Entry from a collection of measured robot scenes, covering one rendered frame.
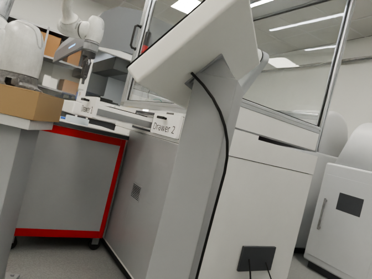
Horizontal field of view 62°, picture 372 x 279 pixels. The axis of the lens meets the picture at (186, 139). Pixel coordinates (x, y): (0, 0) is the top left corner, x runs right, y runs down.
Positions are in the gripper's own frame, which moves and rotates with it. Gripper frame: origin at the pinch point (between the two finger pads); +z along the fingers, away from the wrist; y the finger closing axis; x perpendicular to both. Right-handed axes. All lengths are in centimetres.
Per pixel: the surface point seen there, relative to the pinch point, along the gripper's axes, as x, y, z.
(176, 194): -9, -124, 31
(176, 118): -35, -64, 8
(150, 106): -35.9, -26.4, 3.2
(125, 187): -35, -20, 55
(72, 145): -0.9, -11.4, 36.2
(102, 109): -6.5, -34.9, 12.3
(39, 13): 23, 399, -125
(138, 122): -27.9, -34.4, 14.4
